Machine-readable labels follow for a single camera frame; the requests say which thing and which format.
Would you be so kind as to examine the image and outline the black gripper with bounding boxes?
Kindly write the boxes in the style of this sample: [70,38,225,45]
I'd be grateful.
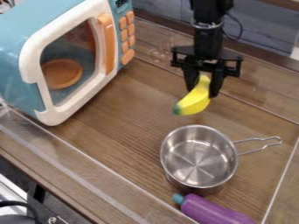
[171,27,243,98]

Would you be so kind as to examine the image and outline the yellow toy banana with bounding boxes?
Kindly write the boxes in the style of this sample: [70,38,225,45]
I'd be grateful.
[173,75,211,116]

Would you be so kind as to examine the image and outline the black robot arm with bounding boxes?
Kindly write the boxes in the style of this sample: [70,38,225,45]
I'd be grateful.
[171,0,243,98]

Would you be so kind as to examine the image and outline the blue grey sofa background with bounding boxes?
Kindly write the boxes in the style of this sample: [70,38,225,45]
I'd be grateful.
[134,0,299,56]

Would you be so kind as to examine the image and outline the orange microwave turntable plate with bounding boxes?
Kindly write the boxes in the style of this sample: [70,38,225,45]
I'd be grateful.
[42,59,83,90]

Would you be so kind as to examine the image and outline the blue toy microwave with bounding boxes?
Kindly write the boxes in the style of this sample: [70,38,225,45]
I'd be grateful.
[0,0,137,126]

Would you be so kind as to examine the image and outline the purple toy eggplant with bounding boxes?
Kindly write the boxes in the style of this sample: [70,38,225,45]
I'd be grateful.
[173,193,257,224]

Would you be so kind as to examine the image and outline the silver pot with wire handle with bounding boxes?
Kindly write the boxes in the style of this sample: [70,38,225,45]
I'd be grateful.
[161,124,283,195]

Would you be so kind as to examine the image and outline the black cable bottom left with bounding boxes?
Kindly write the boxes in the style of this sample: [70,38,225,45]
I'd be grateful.
[0,199,40,224]

